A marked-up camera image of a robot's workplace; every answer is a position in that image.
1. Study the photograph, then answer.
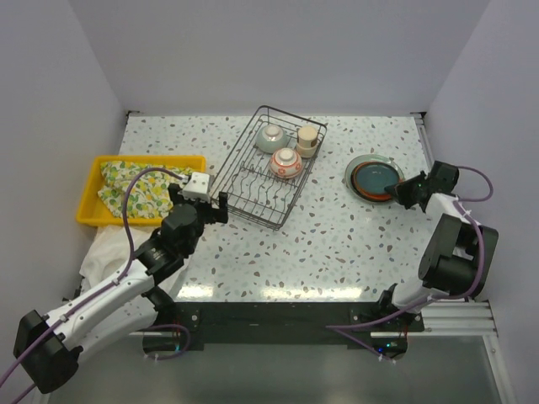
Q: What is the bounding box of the aluminium frame rail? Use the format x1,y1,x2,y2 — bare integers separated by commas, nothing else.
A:
410,111,515,404

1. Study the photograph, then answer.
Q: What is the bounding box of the celadon green flower plate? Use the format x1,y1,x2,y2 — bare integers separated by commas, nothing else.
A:
344,154,404,204

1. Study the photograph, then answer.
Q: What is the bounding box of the red white patterned bowl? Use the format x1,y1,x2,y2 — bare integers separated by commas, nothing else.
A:
269,147,303,179

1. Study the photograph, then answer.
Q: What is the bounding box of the beige ceramic cup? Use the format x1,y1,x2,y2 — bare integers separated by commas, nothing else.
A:
296,125,318,158

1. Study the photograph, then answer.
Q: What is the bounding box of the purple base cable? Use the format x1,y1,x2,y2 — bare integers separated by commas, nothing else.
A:
326,294,430,359
142,322,190,361

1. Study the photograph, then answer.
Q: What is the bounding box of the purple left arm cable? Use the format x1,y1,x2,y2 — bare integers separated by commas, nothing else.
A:
0,167,186,404

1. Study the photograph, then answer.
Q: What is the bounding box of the orange red plate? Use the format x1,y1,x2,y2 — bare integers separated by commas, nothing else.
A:
351,162,401,200

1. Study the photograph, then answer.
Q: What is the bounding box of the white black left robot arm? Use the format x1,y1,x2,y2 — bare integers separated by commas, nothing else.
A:
13,180,228,394

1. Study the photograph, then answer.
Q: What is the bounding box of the celadon green bowl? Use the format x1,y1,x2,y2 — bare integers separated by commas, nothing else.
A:
255,125,288,154

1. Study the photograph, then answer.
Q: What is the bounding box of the lemon print cloth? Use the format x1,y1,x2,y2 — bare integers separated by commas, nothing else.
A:
97,160,194,222

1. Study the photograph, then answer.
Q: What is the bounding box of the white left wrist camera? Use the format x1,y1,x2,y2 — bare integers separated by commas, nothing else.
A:
182,172,212,203

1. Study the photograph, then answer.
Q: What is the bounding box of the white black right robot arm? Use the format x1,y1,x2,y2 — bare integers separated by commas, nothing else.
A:
374,161,499,331

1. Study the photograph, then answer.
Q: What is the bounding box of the yellow plastic tray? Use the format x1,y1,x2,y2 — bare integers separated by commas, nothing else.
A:
76,155,206,227

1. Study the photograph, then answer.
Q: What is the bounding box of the teal blue plate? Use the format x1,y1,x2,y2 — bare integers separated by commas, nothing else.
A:
354,162,400,195

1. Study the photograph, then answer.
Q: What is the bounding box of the white towel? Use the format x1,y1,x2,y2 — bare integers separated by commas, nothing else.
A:
79,226,190,298

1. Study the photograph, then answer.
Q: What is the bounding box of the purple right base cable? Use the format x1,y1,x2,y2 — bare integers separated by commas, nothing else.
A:
326,294,430,359

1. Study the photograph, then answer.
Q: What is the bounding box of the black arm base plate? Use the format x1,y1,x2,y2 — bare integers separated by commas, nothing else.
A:
125,300,416,354

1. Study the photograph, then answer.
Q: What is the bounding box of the black wire dish rack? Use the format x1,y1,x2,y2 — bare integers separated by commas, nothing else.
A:
211,105,328,230

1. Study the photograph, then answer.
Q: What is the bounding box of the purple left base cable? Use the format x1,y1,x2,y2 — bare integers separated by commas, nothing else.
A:
142,322,190,361

